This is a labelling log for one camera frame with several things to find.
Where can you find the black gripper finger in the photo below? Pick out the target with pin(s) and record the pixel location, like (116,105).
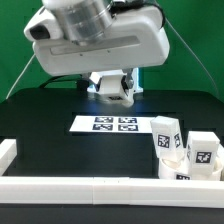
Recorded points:
(127,80)
(95,79)

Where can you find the white paper with tags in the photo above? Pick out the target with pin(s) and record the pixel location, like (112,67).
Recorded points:
(111,124)

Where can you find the white round stool seat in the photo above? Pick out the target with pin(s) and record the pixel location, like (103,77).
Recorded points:
(177,171)

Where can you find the white U-shaped fence frame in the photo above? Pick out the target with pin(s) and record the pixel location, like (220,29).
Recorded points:
(103,191)

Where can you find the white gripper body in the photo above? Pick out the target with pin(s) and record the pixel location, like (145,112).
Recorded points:
(79,38)

